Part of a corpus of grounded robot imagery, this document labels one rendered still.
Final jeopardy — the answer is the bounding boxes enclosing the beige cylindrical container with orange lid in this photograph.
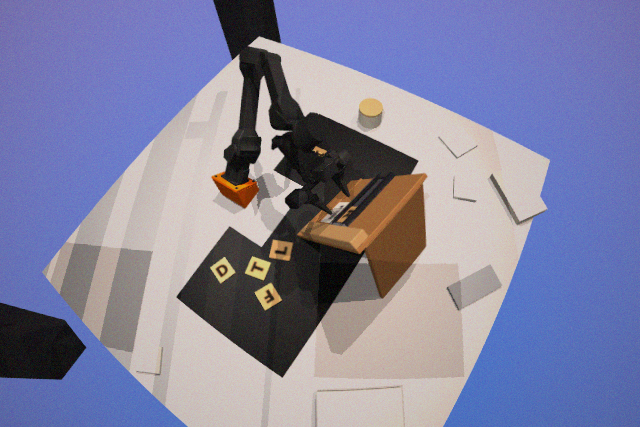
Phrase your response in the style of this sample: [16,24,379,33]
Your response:
[358,98,383,129]

